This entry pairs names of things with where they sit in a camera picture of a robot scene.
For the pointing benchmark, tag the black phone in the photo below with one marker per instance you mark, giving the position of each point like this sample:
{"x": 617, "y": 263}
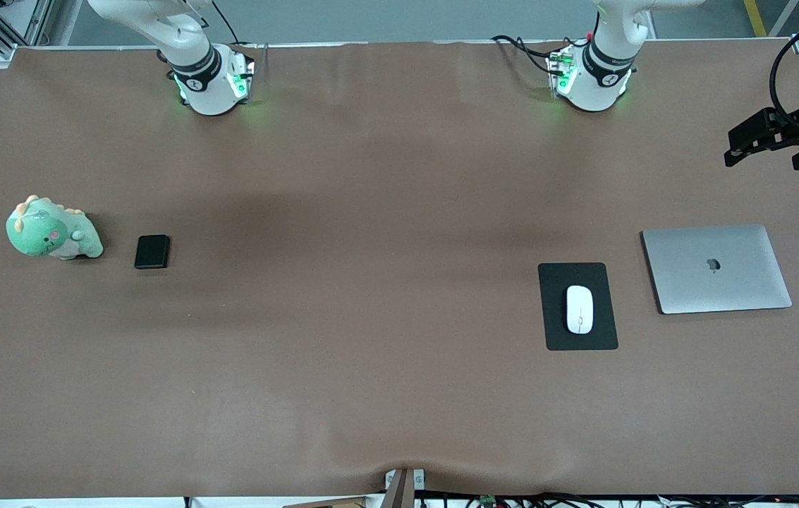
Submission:
{"x": 152, "y": 252}

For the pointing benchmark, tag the white computer mouse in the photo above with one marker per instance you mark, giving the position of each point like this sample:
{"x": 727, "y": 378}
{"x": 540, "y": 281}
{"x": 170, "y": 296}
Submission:
{"x": 580, "y": 309}

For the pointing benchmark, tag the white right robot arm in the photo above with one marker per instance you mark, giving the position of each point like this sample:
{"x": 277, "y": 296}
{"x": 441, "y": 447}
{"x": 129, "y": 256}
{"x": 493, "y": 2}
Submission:
{"x": 194, "y": 77}

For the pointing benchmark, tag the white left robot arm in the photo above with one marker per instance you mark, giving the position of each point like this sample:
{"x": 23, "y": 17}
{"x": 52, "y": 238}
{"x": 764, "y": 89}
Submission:
{"x": 600, "y": 77}

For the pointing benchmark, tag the black mouse pad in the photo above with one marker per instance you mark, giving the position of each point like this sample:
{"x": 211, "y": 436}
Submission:
{"x": 554, "y": 331}

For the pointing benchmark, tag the green dinosaur plush toy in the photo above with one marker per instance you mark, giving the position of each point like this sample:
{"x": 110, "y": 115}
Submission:
{"x": 43, "y": 233}

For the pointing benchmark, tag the silver laptop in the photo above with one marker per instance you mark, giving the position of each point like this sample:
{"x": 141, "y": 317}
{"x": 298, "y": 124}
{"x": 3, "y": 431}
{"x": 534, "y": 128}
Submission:
{"x": 716, "y": 271}

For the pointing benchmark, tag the brown table cover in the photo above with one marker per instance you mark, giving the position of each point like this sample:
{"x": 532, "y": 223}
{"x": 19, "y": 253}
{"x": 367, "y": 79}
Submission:
{"x": 399, "y": 388}

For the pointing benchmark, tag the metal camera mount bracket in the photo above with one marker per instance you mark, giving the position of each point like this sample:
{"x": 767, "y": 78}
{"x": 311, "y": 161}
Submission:
{"x": 403, "y": 490}

